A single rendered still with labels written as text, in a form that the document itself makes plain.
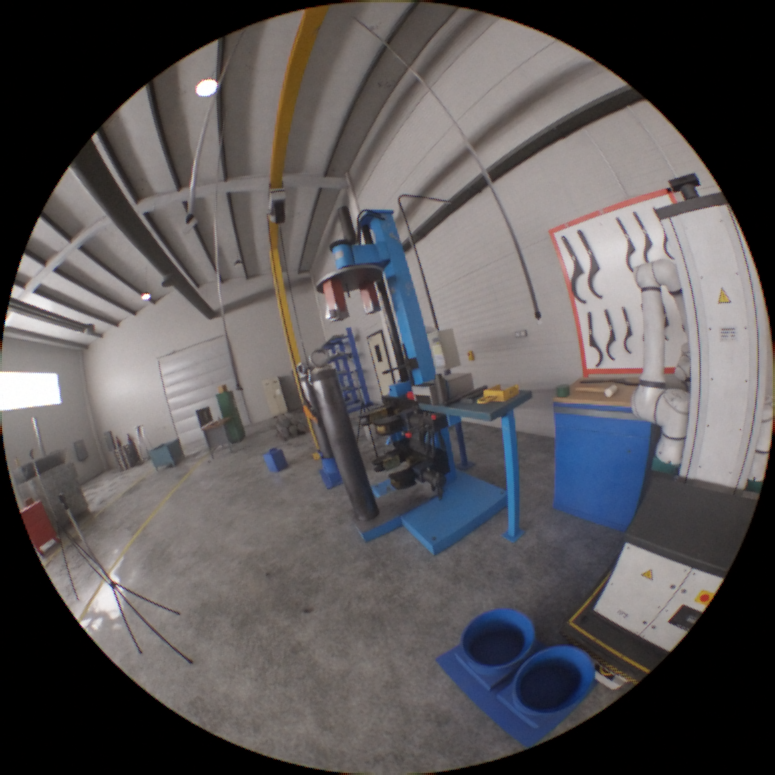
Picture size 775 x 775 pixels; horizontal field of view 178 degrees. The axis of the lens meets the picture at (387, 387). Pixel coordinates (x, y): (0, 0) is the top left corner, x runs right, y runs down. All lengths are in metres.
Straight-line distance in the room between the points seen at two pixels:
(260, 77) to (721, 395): 6.67
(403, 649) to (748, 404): 1.83
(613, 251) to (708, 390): 1.89
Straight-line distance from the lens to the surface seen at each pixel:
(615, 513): 2.03
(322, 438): 3.26
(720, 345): 1.09
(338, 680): 1.65
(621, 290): 2.70
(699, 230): 1.09
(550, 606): 1.68
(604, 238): 2.78
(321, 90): 6.34
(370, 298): 2.18
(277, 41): 5.94
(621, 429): 1.69
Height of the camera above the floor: 1.47
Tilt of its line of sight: 7 degrees down
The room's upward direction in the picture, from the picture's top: 14 degrees counter-clockwise
